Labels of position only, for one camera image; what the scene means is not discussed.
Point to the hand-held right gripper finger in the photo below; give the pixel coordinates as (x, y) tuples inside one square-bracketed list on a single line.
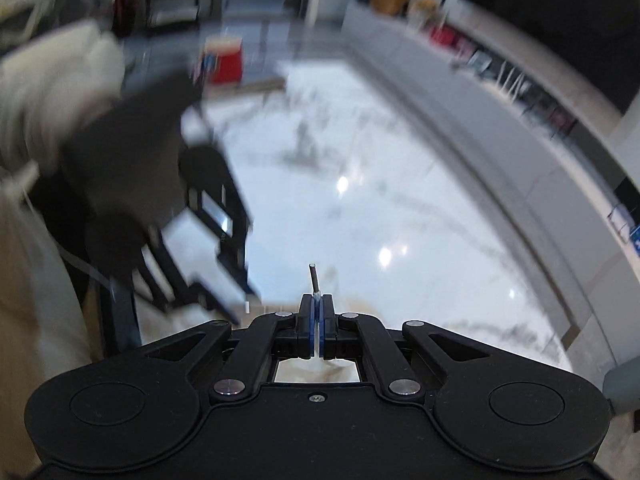
[(312, 332), (323, 332)]

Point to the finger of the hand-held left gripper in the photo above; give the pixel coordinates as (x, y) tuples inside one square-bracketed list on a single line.
[(172, 292), (210, 170)]

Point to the cream canvas shoe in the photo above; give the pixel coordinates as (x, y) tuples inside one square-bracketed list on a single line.
[(320, 372)]

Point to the white shoelace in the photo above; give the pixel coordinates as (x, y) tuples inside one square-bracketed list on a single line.
[(314, 280)]

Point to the person's left forearm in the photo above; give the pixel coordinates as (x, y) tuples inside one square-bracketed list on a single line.
[(50, 85)]

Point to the red and white box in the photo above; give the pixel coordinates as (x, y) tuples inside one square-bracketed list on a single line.
[(225, 60)]

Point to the person's beige clothing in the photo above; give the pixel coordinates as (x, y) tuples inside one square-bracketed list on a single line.
[(30, 310)]

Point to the grey television console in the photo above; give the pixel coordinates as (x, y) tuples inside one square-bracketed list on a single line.
[(500, 135)]

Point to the grey trash bin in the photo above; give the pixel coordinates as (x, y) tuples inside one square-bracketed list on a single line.
[(622, 395)]

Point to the white router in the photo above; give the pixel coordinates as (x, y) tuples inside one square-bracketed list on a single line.
[(515, 85)]

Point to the black television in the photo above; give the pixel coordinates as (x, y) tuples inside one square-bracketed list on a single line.
[(550, 10)]

